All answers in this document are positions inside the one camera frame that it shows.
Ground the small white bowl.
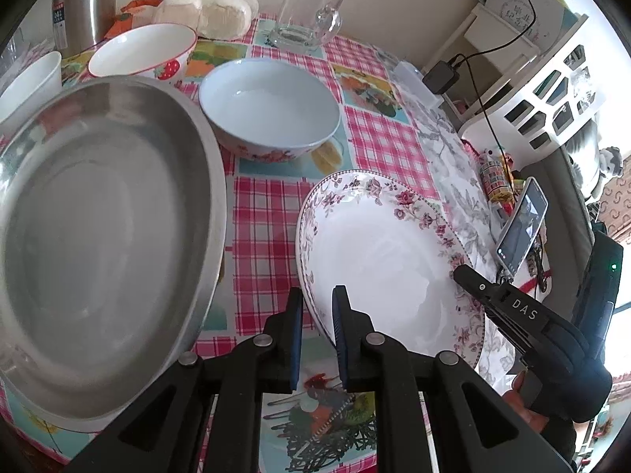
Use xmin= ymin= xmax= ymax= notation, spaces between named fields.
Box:
xmin=0 ymin=51 xmax=62 ymax=127

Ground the light blue bowl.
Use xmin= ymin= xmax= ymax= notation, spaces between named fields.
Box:
xmin=198 ymin=58 xmax=341 ymax=164

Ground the black charger adapter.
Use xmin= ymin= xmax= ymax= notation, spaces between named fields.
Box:
xmin=422 ymin=61 xmax=460 ymax=95

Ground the floral porcelain plate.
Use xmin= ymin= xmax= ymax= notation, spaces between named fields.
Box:
xmin=295 ymin=170 xmax=484 ymax=366

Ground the colourful snack tube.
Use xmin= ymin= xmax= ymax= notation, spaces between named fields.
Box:
xmin=478 ymin=149 xmax=515 ymax=204

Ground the orange snack packet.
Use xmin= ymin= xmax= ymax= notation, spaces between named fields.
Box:
xmin=105 ymin=0 xmax=164 ymax=39

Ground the white lattice basket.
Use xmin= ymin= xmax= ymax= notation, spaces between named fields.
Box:
xmin=460 ymin=15 xmax=603 ymax=169

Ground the white power strip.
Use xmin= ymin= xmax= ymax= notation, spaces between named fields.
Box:
xmin=394 ymin=61 xmax=444 ymax=109

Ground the person's right hand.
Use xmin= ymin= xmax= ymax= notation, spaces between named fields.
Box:
xmin=501 ymin=371 xmax=556 ymax=435

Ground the large steel plate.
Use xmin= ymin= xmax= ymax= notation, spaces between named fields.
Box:
xmin=1 ymin=76 xmax=227 ymax=432

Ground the bag of white buns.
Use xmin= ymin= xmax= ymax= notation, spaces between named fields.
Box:
xmin=152 ymin=0 xmax=259 ymax=41

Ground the white shelf cabinet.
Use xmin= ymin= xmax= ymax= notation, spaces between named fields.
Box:
xmin=423 ymin=1 xmax=568 ymax=129

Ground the steel thermos jug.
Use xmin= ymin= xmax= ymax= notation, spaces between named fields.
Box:
xmin=51 ymin=0 xmax=117 ymax=58

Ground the smartphone on stand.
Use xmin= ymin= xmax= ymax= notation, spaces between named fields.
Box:
xmin=495 ymin=176 xmax=549 ymax=277

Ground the strawberry pattern bowl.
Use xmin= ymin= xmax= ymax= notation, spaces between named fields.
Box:
xmin=88 ymin=24 xmax=198 ymax=86

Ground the clear glass mug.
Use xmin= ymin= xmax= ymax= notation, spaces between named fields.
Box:
xmin=269 ymin=0 xmax=344 ymax=54

